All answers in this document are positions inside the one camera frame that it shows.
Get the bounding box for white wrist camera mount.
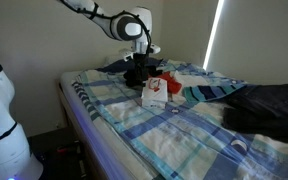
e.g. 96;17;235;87
118;42;162;63

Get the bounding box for blue plaid blanket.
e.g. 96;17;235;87
71;59;288;180

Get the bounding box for dark navy cloth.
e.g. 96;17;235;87
96;57;163;75

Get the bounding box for white mattress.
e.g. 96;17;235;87
59;69;158;180

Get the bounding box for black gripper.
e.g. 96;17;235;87
123;52;163;89

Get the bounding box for black garment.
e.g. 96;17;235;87
221;83;288;147

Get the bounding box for red cloth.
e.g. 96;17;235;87
140;71;184;110

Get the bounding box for wooden bed frame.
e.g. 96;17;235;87
55;79;107;180

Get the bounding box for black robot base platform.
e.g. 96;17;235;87
26;125;97;180

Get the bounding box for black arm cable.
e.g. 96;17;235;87
58;0;153;55

